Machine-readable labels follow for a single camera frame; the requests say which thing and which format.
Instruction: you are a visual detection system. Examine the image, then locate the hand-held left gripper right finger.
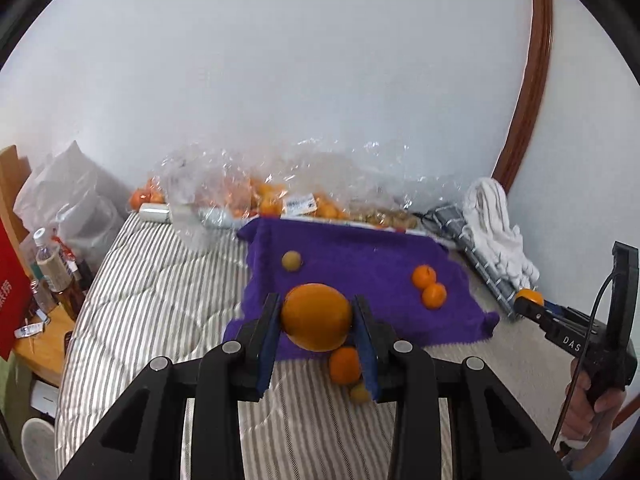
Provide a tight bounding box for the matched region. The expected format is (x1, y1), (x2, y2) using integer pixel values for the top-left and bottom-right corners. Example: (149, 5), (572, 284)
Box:
(352, 294), (571, 480)

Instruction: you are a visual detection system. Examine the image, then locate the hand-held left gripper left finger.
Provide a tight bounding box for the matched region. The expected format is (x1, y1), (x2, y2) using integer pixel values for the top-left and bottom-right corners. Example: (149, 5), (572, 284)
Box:
(57, 292), (281, 480)

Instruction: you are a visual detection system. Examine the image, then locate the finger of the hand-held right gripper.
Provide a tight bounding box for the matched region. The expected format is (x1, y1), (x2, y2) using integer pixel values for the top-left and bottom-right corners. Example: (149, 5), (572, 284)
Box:
(515, 296), (565, 342)
(542, 300), (596, 325)

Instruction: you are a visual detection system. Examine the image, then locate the person's right hand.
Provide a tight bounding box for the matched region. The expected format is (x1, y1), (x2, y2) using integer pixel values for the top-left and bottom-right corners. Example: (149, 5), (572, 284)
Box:
(559, 360), (627, 453)

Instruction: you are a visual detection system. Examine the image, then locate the purple towel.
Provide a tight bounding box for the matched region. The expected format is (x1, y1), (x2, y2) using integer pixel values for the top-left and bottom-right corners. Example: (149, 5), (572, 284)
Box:
(222, 216), (501, 363)

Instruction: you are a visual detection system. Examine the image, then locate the grey checked folded cloth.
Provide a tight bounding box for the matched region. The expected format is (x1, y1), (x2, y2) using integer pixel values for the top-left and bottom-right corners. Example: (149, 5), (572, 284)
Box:
(425, 203), (538, 321)

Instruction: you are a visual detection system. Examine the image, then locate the white towel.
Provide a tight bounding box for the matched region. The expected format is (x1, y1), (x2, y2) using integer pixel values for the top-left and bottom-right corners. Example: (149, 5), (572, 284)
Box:
(462, 177), (541, 291)

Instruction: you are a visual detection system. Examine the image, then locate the white long box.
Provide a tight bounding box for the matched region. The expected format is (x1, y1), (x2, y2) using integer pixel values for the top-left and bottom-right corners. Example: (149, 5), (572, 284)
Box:
(197, 207), (436, 237)

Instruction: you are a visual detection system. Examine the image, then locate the pile of brown longans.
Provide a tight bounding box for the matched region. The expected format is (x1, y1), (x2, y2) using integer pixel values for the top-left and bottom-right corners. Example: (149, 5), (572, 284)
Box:
(350, 207), (418, 231)

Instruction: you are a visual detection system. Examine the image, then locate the pile of bagged oranges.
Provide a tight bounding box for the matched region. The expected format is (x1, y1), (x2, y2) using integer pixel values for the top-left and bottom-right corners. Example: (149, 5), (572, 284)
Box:
(250, 177), (351, 221)

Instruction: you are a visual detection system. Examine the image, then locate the silver white roll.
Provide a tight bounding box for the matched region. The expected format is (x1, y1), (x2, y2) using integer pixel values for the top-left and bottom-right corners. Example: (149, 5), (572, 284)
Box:
(139, 203), (173, 223)

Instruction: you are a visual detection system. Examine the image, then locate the large clear plastic bag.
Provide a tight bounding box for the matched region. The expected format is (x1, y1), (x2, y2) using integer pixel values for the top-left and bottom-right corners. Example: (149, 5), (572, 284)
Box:
(260, 140), (476, 226)

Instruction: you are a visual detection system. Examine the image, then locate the small bag of oranges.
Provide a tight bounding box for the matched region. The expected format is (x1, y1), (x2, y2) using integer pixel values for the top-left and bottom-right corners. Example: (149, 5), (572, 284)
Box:
(129, 180), (166, 211)

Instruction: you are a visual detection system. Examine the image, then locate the dark brown bottle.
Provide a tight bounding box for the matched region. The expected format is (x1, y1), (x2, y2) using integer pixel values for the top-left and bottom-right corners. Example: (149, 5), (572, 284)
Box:
(57, 280), (90, 322)

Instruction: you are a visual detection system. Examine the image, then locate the wooden nightstand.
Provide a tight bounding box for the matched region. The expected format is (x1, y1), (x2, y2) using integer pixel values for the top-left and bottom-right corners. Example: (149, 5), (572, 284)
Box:
(12, 302), (76, 388)

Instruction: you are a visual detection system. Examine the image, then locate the clear plastic bottle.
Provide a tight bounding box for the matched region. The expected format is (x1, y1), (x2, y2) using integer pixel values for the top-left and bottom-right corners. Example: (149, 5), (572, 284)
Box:
(32, 227), (76, 293)

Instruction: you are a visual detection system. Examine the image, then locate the white plastic bag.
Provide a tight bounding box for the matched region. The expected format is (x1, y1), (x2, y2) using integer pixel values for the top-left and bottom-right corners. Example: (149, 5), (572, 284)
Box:
(12, 141), (126, 261)

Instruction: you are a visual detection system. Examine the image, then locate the red paper bag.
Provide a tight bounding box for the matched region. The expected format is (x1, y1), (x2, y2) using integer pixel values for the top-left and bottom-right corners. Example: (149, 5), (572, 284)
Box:
(0, 222), (32, 361)

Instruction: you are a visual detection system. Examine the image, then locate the wooden headboard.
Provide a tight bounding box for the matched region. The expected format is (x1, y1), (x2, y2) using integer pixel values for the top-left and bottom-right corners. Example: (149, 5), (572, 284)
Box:
(0, 145), (32, 281)

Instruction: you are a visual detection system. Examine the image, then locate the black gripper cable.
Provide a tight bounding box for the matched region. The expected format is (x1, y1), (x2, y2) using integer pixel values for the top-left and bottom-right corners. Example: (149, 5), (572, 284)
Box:
(550, 271), (617, 447)

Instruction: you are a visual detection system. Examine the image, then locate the brown wooden door frame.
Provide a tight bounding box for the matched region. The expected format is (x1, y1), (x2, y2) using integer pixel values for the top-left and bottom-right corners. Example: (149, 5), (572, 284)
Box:
(492, 0), (553, 193)

